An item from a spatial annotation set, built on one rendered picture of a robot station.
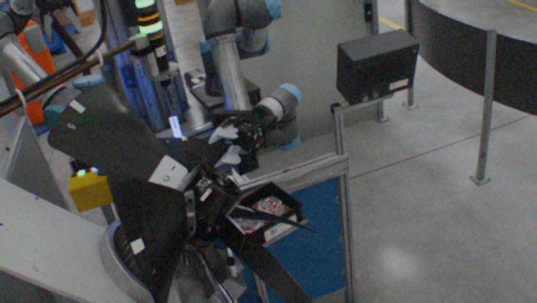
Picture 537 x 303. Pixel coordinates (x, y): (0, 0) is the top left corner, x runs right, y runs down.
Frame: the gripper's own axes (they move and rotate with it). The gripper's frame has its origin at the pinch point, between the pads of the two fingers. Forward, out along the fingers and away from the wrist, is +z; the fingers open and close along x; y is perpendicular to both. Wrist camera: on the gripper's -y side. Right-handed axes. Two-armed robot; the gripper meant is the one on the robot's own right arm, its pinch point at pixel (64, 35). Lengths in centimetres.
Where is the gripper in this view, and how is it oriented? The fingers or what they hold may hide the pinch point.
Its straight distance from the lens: 144.7
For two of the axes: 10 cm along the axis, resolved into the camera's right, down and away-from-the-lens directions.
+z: 1.6, 8.6, 4.9
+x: -9.4, 2.9, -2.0
